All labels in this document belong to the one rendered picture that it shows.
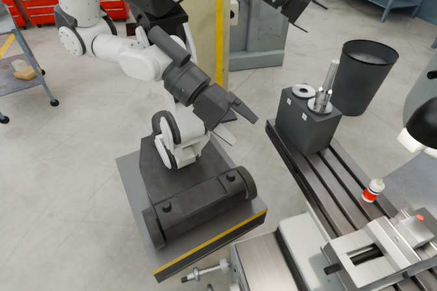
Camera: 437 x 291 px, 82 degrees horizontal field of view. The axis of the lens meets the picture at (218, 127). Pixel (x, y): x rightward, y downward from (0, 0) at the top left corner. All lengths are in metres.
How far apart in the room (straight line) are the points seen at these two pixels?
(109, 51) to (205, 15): 1.48
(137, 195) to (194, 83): 1.15
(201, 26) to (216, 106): 1.64
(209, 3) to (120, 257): 1.86
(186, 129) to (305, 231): 0.57
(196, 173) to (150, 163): 0.28
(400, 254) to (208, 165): 0.95
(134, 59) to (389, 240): 0.78
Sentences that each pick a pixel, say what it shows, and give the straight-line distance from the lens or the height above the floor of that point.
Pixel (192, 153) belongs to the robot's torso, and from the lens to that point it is 1.28.
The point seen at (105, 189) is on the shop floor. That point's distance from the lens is 2.22.
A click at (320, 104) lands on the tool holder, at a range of 0.97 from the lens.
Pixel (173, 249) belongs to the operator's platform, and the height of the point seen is 0.40.
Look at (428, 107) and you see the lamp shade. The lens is 0.48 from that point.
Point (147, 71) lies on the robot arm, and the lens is 0.58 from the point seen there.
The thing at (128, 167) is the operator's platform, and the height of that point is 0.40.
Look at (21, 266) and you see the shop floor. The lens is 2.17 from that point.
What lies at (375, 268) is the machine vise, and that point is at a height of 1.00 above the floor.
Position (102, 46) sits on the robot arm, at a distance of 0.73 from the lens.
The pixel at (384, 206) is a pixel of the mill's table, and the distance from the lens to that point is 1.06.
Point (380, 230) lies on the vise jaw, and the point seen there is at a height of 1.04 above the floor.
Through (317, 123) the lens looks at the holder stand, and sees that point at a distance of 0.95.
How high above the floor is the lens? 1.71
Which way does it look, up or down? 44 degrees down
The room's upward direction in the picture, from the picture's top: straight up
